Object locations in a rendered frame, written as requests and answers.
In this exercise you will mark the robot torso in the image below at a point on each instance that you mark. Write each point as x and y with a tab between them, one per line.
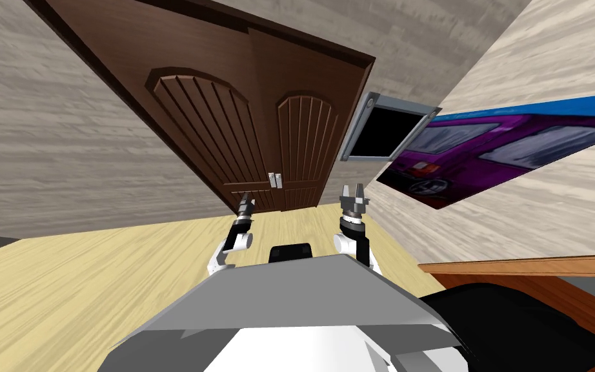
297	299

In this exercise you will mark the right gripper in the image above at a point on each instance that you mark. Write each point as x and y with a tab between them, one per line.
354	207

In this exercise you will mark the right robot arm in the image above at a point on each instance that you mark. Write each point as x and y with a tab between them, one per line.
509	330

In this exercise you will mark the purple car wall picture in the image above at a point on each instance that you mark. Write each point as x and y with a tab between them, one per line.
488	155

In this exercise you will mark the brown wooden table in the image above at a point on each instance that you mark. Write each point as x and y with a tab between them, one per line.
545	281

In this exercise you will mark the grey framed black wall screen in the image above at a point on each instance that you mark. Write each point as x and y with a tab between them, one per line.
385	132

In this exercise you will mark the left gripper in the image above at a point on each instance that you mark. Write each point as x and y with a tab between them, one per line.
246	207

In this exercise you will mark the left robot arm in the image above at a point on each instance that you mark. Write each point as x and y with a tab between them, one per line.
235	240

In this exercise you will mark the dark brown wooden door leaf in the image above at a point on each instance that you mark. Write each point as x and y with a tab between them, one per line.
194	103
305	129

